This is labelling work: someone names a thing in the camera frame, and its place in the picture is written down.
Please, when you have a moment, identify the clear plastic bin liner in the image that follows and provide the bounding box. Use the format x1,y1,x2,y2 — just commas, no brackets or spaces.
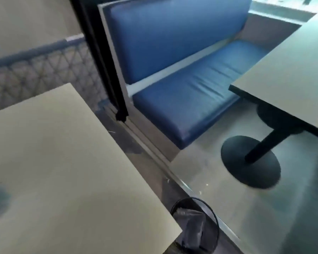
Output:
173,208,208,249

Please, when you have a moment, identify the beige square table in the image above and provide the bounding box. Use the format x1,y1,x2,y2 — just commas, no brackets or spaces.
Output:
0,83,183,254

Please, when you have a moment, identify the black door frame post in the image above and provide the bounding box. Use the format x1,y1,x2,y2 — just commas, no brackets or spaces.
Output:
70,0,129,122

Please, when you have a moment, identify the blue rope net railing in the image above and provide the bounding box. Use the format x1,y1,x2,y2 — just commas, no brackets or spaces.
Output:
0,33,109,115

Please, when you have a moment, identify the black pedestal table base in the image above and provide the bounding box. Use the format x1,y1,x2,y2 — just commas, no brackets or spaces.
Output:
221,104,304,190

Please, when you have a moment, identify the blue padded booth bench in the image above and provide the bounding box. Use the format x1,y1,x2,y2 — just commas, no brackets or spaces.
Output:
98,0,271,163

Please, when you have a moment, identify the grey pedestal table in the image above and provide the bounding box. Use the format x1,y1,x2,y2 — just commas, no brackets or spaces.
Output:
228,11,318,142

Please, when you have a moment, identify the black mesh waste bin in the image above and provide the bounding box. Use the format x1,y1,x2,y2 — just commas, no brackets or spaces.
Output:
170,197,220,252

